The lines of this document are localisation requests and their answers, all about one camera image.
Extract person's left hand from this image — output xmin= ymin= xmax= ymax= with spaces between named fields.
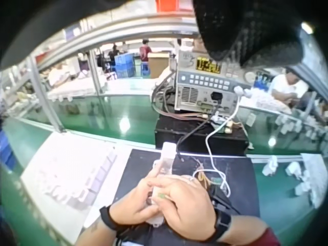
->
xmin=109 ymin=167 xmax=165 ymax=227

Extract person's right hand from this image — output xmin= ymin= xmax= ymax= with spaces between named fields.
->
xmin=147 ymin=175 xmax=219 ymax=243

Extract white plastic test fixture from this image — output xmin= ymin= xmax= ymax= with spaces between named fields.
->
xmin=146 ymin=142 xmax=177 ymax=229

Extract black equipment box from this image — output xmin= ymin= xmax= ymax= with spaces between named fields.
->
xmin=154 ymin=116 xmax=251 ymax=156

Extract black wrist band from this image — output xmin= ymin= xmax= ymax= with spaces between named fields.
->
xmin=211 ymin=209 xmax=233 ymax=243
xmin=99 ymin=206 xmax=118 ymax=231

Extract black work mat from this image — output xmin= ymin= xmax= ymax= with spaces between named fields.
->
xmin=112 ymin=148 xmax=261 ymax=246

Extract white connector block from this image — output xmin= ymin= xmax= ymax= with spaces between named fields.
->
xmin=210 ymin=115 xmax=244 ymax=135

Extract grey test instrument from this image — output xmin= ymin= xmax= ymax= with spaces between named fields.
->
xmin=174 ymin=50 xmax=254 ymax=113

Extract white tray of parts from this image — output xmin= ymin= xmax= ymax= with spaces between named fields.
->
xmin=20 ymin=132 xmax=131 ymax=236

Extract white plug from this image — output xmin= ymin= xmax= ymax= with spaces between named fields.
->
xmin=234 ymin=86 xmax=253 ymax=98

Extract cardboard box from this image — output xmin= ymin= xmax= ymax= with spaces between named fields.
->
xmin=148 ymin=52 xmax=171 ymax=79

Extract heap of white adapters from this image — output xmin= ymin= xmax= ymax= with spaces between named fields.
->
xmin=243 ymin=87 xmax=293 ymax=115

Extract stack of blue crates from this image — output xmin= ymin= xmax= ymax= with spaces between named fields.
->
xmin=114 ymin=52 xmax=136 ymax=79

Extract group of white chargers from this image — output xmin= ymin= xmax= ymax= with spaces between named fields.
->
xmin=261 ymin=152 xmax=327 ymax=209

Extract heap of white parts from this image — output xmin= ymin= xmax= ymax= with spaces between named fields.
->
xmin=47 ymin=64 xmax=154 ymax=101

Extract blue bin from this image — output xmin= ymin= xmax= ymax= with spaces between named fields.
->
xmin=0 ymin=128 xmax=16 ymax=168

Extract cluttered shelf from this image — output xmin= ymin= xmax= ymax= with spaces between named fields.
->
xmin=0 ymin=64 xmax=42 ymax=116

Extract orange crate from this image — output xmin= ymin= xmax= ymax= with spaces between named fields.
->
xmin=155 ymin=0 xmax=194 ymax=13

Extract yellow wires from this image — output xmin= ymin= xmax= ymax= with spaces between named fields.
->
xmin=194 ymin=168 xmax=213 ymax=186

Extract white cable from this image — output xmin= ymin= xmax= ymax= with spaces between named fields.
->
xmin=206 ymin=94 xmax=243 ymax=198

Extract black cable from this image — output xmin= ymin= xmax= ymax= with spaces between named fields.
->
xmin=176 ymin=105 xmax=221 ymax=154

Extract bundle of dark cables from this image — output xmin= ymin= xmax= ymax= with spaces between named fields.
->
xmin=151 ymin=71 xmax=178 ymax=116

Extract aluminium frame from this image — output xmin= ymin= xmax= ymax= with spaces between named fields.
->
xmin=27 ymin=11 xmax=203 ymax=134

